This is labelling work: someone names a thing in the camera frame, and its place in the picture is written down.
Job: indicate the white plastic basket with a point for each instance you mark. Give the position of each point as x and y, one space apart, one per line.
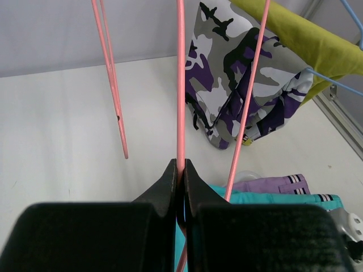
244 176

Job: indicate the purple grey camouflage trousers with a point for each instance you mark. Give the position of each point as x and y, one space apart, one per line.
222 76

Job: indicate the teal trousers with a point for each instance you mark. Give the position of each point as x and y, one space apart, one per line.
326 201

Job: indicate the pink wire hanger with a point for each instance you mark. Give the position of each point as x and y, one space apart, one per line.
105 40

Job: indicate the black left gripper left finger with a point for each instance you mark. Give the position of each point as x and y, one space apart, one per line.
97 236

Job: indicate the olive yellow trousers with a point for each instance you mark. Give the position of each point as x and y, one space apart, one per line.
306 48

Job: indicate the blue hanger under olive trousers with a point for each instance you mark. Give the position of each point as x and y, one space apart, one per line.
341 56

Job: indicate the lilac purple trousers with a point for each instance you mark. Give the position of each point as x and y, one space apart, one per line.
291 184

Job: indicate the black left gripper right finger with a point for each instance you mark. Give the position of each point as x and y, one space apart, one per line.
222 236

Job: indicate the right aluminium frame posts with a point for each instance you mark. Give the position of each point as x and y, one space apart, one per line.
342 107

